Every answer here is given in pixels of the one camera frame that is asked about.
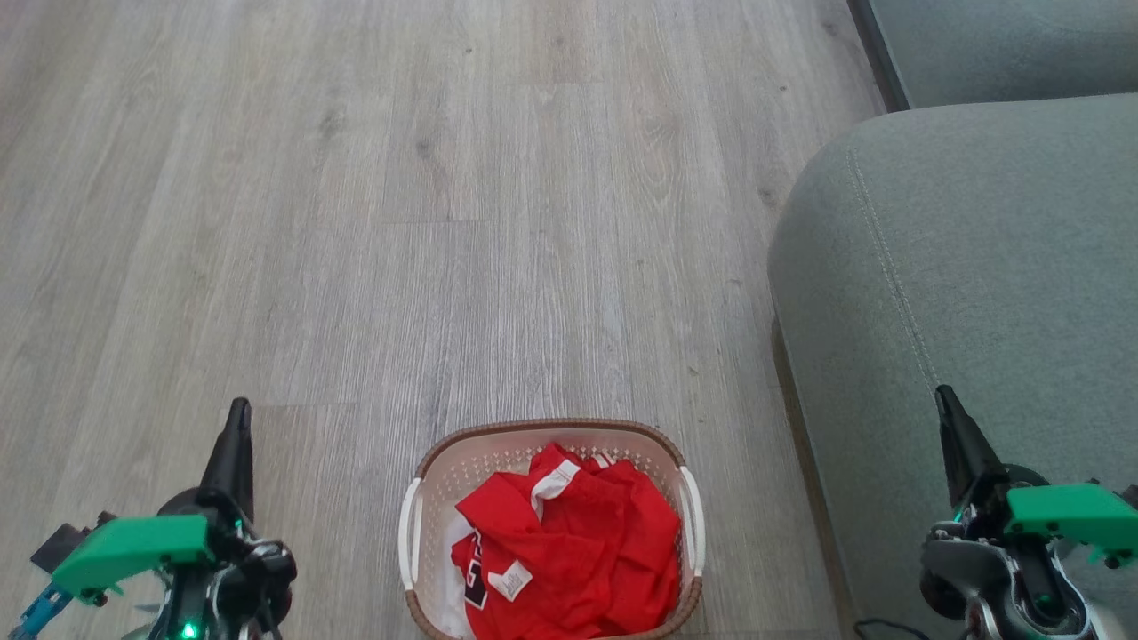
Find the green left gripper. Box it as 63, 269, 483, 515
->
51, 397, 268, 607

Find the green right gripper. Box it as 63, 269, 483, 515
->
934, 384, 1138, 570

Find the grey fabric sofa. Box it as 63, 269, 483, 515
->
767, 0, 1138, 640

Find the white plastic laundry basket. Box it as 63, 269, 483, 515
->
397, 418, 708, 640

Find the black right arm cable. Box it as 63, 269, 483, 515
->
853, 618, 931, 640

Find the blue left camera connector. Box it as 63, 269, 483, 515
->
7, 582, 74, 640

